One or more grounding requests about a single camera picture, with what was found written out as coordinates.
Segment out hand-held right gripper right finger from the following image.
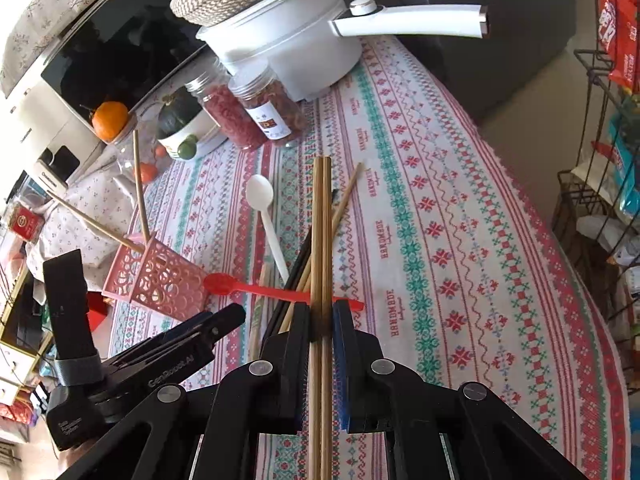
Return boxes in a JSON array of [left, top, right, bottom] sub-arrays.
[[332, 300, 588, 480]]

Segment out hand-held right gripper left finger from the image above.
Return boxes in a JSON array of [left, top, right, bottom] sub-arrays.
[[55, 304, 312, 480]]

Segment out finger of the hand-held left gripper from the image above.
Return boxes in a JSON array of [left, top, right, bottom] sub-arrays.
[[199, 303, 247, 347], [161, 311, 216, 344]]

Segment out pink perforated utensil basket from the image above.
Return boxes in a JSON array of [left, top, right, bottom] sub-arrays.
[[101, 231, 211, 322]]

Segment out black chopstick gold band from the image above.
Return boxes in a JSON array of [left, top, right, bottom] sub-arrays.
[[280, 187, 345, 311]]

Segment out brown bamboo chopstick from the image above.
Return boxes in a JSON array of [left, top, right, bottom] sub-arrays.
[[309, 156, 324, 480], [320, 156, 334, 480]]

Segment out red plastic spoon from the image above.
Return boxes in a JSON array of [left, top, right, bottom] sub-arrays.
[[204, 272, 366, 312]]

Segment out black box gold trim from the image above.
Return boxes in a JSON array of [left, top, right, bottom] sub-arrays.
[[0, 270, 56, 361]]

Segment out light wooden chopstick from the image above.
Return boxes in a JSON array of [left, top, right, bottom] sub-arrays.
[[320, 162, 363, 241], [277, 252, 313, 333]]

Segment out thin bamboo chopstick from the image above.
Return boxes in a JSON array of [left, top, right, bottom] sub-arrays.
[[132, 130, 151, 242], [46, 191, 145, 252]]

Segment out small red box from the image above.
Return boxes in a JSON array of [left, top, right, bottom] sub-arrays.
[[7, 205, 44, 242]]

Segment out white plastic spoon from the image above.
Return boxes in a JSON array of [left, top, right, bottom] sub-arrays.
[[245, 174, 290, 286]]

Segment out small white appliance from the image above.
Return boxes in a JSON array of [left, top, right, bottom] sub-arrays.
[[34, 146, 81, 192]]

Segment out patterned red green tablecloth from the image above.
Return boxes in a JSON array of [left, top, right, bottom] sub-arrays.
[[107, 35, 631, 480]]

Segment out white paper box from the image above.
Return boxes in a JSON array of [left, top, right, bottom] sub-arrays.
[[155, 109, 228, 162]]

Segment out orange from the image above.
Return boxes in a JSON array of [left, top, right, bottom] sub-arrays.
[[91, 101, 130, 143]]

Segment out clear jar of goji berries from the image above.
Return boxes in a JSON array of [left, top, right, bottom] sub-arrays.
[[186, 67, 266, 151]]

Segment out dark green squash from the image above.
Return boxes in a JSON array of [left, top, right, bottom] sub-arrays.
[[157, 89, 203, 133]]

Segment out clear jar of dried hawthorn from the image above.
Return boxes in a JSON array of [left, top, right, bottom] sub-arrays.
[[229, 62, 305, 148]]

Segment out white electric pot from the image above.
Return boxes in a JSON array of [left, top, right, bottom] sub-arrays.
[[196, 0, 490, 103]]

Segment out grey floral cloth cover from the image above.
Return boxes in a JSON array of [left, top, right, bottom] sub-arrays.
[[0, 0, 156, 98]]

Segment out dark grey sofa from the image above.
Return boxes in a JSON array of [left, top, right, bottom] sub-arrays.
[[340, 0, 581, 126]]

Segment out blue snack packet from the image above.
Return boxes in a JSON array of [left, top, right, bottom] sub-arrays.
[[607, 110, 640, 221]]

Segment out red snack packets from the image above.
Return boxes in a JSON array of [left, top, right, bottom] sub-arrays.
[[597, 0, 640, 93]]

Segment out black wire rack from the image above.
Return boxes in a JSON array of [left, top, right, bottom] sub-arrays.
[[550, 50, 640, 351]]

